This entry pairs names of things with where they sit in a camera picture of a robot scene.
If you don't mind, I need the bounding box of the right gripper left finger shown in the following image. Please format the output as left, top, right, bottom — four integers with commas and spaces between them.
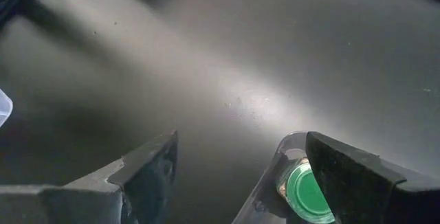
0, 130, 179, 224

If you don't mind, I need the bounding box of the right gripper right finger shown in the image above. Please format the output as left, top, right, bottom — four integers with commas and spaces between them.
305, 130, 440, 224

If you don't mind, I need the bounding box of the green-lid oregano spice jar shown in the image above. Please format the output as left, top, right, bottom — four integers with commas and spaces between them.
274, 157, 337, 224

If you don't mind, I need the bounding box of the smoky translucent plastic bin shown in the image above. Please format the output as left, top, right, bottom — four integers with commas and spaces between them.
232, 130, 310, 224

